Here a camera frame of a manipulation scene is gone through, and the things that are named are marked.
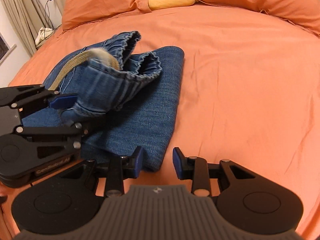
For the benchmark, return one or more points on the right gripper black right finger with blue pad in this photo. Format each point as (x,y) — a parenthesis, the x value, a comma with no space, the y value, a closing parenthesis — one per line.
(245,199)

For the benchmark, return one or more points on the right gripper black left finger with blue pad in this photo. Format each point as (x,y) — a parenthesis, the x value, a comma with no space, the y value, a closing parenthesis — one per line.
(71,198)

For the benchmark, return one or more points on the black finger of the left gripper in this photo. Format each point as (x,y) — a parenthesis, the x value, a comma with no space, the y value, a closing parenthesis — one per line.
(76,128)

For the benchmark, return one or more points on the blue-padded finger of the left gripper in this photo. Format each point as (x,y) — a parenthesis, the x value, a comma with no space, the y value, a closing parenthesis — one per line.
(39,98)

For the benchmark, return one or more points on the beige webbing belt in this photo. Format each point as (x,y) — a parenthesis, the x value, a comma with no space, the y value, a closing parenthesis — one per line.
(95,53)

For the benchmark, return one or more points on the blue denim jeans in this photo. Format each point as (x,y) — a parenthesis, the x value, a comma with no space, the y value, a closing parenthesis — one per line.
(135,105)

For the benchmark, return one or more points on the left bedside table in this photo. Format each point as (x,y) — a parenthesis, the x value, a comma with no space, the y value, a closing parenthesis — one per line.
(42,43)

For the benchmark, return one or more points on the white cloth on nightstand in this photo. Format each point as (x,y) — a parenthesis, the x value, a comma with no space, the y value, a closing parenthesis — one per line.
(43,34)

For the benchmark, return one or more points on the left orange pillow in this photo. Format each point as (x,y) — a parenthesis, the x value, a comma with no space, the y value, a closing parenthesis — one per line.
(77,12)

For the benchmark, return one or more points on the orange bed sheet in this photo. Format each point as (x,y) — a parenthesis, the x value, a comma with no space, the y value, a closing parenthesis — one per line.
(250,89)

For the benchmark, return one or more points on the beige curtain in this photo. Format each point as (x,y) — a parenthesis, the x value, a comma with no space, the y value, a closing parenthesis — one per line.
(27,17)

